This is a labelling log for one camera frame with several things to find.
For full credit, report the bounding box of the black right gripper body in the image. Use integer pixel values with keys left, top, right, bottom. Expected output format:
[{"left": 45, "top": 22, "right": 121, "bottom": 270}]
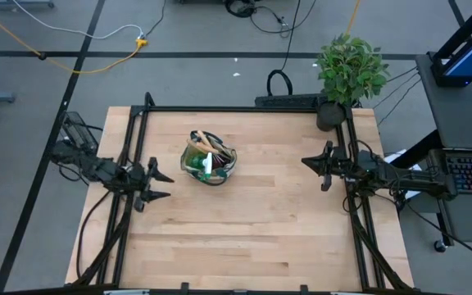
[{"left": 320, "top": 140, "right": 360, "bottom": 193}]

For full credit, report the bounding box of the grey desk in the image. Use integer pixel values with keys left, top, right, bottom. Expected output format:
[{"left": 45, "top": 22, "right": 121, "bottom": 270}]
[{"left": 414, "top": 52, "right": 472, "bottom": 253}]

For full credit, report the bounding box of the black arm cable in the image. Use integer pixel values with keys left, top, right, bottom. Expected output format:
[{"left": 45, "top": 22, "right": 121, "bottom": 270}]
[{"left": 75, "top": 188, "right": 114, "bottom": 279}]

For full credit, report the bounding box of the beige green-trimmed gardening bag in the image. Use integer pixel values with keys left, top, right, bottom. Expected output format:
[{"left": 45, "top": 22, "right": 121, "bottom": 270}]
[{"left": 179, "top": 129, "right": 238, "bottom": 187}]

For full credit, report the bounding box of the white paper sheet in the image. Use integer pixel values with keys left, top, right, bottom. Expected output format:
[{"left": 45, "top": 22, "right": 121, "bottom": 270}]
[{"left": 383, "top": 149, "right": 424, "bottom": 200}]

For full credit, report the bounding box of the yellow extension cord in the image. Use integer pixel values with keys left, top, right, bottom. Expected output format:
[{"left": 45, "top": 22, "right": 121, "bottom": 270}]
[{"left": 0, "top": 0, "right": 149, "bottom": 75}]

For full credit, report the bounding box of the black looped hanging cable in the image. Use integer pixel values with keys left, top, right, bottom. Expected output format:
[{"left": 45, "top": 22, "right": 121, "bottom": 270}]
[{"left": 265, "top": 0, "right": 302, "bottom": 98}]

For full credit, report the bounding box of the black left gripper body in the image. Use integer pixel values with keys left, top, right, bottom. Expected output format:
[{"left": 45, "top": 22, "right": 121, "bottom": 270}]
[{"left": 127, "top": 157, "right": 159, "bottom": 213}]

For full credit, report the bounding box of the black power strip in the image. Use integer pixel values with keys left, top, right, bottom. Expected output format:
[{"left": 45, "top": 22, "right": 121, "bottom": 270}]
[{"left": 254, "top": 93, "right": 323, "bottom": 108}]

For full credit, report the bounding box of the black plant pot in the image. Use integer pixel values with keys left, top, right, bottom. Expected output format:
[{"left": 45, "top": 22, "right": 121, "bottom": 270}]
[{"left": 315, "top": 101, "right": 347, "bottom": 133}]

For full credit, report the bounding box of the backlit laptop keyboard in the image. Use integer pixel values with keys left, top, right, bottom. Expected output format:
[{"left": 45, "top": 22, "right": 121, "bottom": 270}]
[{"left": 426, "top": 147, "right": 472, "bottom": 196}]

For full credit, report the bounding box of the grey cart base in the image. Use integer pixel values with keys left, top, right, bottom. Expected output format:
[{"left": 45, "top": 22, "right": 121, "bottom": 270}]
[{"left": 0, "top": 0, "right": 56, "bottom": 10}]

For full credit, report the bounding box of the yellow hanging cable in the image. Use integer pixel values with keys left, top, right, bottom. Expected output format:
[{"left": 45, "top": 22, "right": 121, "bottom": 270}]
[{"left": 344, "top": 0, "right": 362, "bottom": 36}]

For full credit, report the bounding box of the white cable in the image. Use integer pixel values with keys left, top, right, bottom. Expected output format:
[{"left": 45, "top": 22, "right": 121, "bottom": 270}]
[{"left": 12, "top": 0, "right": 145, "bottom": 41}]

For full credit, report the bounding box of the green leafy plant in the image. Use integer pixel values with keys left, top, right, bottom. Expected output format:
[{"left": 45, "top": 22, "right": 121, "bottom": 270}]
[{"left": 315, "top": 33, "right": 391, "bottom": 106}]

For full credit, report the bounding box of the black cable bundle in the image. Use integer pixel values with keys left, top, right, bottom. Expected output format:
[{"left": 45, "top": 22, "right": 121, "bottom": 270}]
[{"left": 223, "top": 0, "right": 317, "bottom": 36}]

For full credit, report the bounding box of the black mesh power box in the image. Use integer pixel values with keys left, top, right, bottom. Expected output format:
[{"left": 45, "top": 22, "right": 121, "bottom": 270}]
[{"left": 59, "top": 111, "right": 100, "bottom": 155}]

